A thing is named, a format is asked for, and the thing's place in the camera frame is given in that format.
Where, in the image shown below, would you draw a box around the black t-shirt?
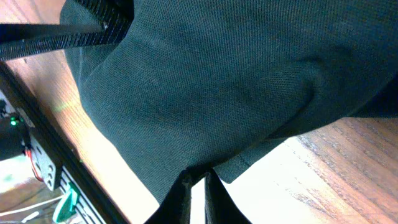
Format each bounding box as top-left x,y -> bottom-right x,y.
65,0 -> 397,202

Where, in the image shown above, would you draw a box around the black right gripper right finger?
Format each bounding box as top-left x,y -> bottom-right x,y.
205,169 -> 251,224

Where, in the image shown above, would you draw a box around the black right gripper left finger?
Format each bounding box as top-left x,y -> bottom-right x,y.
145,170 -> 193,224

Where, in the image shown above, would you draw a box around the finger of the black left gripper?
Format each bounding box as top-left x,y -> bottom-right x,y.
1,0 -> 134,61

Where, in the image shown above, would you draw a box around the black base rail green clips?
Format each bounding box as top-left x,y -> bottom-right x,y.
1,63 -> 127,223

